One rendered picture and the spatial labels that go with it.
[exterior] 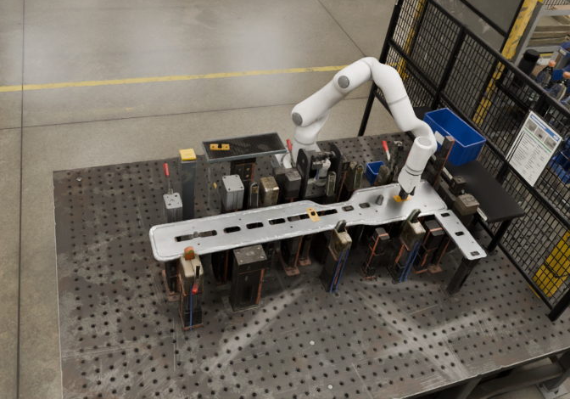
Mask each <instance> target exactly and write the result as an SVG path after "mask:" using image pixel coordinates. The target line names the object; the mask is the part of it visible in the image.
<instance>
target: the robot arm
mask: <svg viewBox="0 0 570 399"><path fill-rule="evenodd" d="M369 80H374V82H375V83H376V85H377V86H378V87H380V88H381V89H382V91H383V95H384V97H385V98H386V101H387V103H388V107H389V108H390V111H391V113H392V115H393V118H394V121H395V123H396V125H397V127H398V128H399V129H400V130H401V131H402V132H407V131H413V132H414V133H415V134H416V136H417V138H416V139H415V141H414V143H413V145H412V148H411V152H410V154H409V156H408V159H407V162H406V163H405V166H404V167H403V169H402V170H401V172H400V175H399V177H398V181H399V183H400V192H399V196H401V195H402V197H401V199H402V200H405V199H407V197H408V195H411V196H414V194H415V192H416V190H417V187H418V185H419V182H420V179H421V174H422V172H423V170H424V168H425V165H426V164H427V162H428V159H429V157H430V156H431V155H432V154H434V153H435V151H436V150H437V142H436V139H435V137H434V135H433V132H432V130H431V128H430V127H429V125H428V124H427V123H425V122H424V121H421V120H419V119H417V118H416V116H415V113H414V111H413V109H412V107H411V102H410V100H409V98H408V96H407V93H406V91H405V88H404V85H403V83H402V81H401V79H400V75H399V73H398V72H397V71H396V70H395V69H394V68H393V67H391V66H388V65H383V64H380V63H379V62H378V61H377V59H375V58H372V57H367V58H364V59H360V60H358V61H356V62H354V63H353V64H352V65H349V66H347V67H345V68H344V69H342V70H341V71H340V72H339V73H338V74H336V75H335V77H334V78H333V79H332V80H331V81H330V82H329V83H328V84H327V85H326V86H325V87H324V88H322V89H321V90H320V91H318V92H317V93H315V94H313V95H312V96H310V97H309V98H307V99H306V100H304V101H303V102H301V103H299V104H297V105H296V106H295V107H294V108H293V110H292V114H291V117H292V121H293V123H294V124H295V125H296V126H297V127H296V129H295V133H294V137H293V146H292V153H293V160H294V161H295V163H296V160H297V156H298V152H299V149H302V148H304V149H305V150H306V151H307V150H314V149H315V145H316V138H317V134H318V132H319V131H320V130H321V128H322V126H323V125H324V123H325V121H326V120H327V118H328V116H329V113H330V109H331V108H332V107H333V106H334V105H335V104H337V103H338V102H339V101H341V100H342V99H343V98H345V97H346V96H347V95H348V93H350V92H351V91H352V90H354V89H355V88H357V87H358V86H360V85H361V84H363V83H365V82H366V81H369ZM291 162H292V161H291V157H290V154H287V155H286V156H285V157H284V159H283V164H284V166H285V168H291V167H292V166H291Z"/></svg>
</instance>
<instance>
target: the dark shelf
mask: <svg viewBox="0 0 570 399"><path fill-rule="evenodd" d="M412 109H413V111H414V113H415V116H416V118H417V119H419V120H421V121H423V119H424V116H425V113H427V112H431V111H432V110H431V108H430V107H429V106H428V105H427V106H419V107H412ZM438 154H439V152H438V150H436V151H435V153H434V154H432V155H431V156H432V157H433V159H434V160H436V155H438ZM443 171H444V172H445V173H446V175H447V176H448V177H449V178H450V180H451V178H452V177H458V176H461V177H462V178H463V179H464V180H465V181H466V184H465V186H464V188H463V190H462V191H461V192H462V193H463V194H471V195H472V196H473V197H474V198H475V200H476V201H477V202H478V203H479V206H478V208H477V212H478V213H479V214H480V216H481V217H482V218H483V219H484V220H485V221H486V222H487V223H488V224H491V223H495V222H503V221H506V220H511V219H515V218H519V217H523V216H525V214H526V211H525V210H524V209H523V208H522V207H521V206H520V205H519V204H518V203H517V202H516V201H515V200H514V199H513V198H512V197H511V196H510V195H509V194H508V193H507V191H506V190H505V189H504V188H503V187H502V186H501V185H500V184H499V183H498V181H497V180H496V179H495V178H494V177H493V176H492V175H491V174H490V173H489V172H488V170H487V169H486V168H485V167H484V166H483V165H482V164H481V163H480V162H479V161H478V159H476V160H473V161H470V162H467V163H465V164H462V165H459V166H454V165H453V164H452V163H451V162H449V161H448V160H447V161H446V162H445V164H444V168H443Z"/></svg>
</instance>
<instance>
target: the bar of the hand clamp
mask: <svg viewBox="0 0 570 399"><path fill-rule="evenodd" d="M403 149H404V146H402V142H401V141H394V142H393V147H392V150H391V155H390V158H389V163H388V168H389V175H390V172H391V168H392V166H393V168H394V170H393V171H392V173H393V174H395V171H396V167H397V163H398V159H399V156H400V151H402V150H403Z"/></svg>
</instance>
